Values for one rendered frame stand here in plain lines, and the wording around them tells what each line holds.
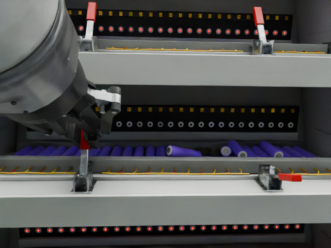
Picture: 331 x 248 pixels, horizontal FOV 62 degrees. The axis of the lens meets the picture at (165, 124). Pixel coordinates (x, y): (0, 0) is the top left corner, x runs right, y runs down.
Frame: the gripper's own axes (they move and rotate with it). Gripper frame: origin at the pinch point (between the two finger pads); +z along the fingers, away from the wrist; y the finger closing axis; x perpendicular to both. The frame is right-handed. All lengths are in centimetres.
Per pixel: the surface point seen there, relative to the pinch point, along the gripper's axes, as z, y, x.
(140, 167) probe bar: 5.3, 7.7, -4.0
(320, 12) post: 5, 43, 26
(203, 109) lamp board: 12.2, 19.7, 8.2
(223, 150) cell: 6.8, 21.7, -1.1
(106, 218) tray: 1.1, 3.4, -11.6
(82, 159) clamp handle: 0.3, -0.1, -3.6
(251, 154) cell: 8.6, 27.2, -1.4
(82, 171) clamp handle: 0.4, 0.0, -5.4
